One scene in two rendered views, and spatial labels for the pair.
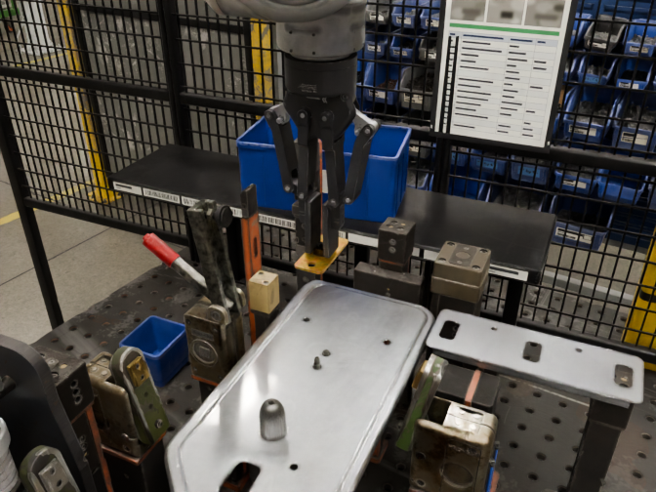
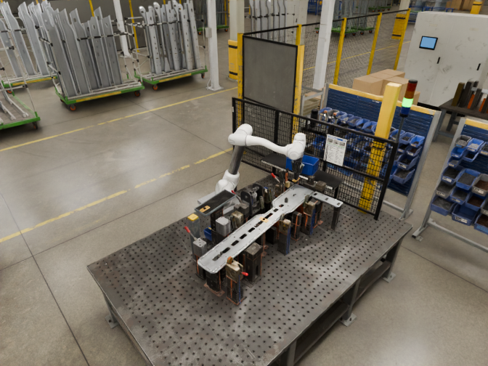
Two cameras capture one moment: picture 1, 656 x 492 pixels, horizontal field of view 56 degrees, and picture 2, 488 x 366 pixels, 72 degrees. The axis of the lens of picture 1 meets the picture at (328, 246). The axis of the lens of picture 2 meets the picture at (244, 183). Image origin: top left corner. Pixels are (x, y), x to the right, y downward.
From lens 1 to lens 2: 2.33 m
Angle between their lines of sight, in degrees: 14
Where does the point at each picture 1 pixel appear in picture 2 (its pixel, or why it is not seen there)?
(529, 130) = (339, 163)
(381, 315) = (305, 190)
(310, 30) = not seen: hidden behind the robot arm
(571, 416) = (341, 216)
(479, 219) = (328, 177)
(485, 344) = (319, 197)
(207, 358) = (277, 192)
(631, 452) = (348, 223)
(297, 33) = not seen: hidden behind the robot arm
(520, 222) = (336, 179)
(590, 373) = (333, 202)
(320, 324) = (295, 190)
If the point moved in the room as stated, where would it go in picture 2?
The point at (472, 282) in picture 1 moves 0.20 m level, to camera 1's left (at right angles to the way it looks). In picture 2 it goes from (321, 187) to (300, 184)
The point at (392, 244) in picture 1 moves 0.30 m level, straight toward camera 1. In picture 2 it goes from (310, 179) to (302, 195)
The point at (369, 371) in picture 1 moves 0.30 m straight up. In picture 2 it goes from (301, 197) to (303, 169)
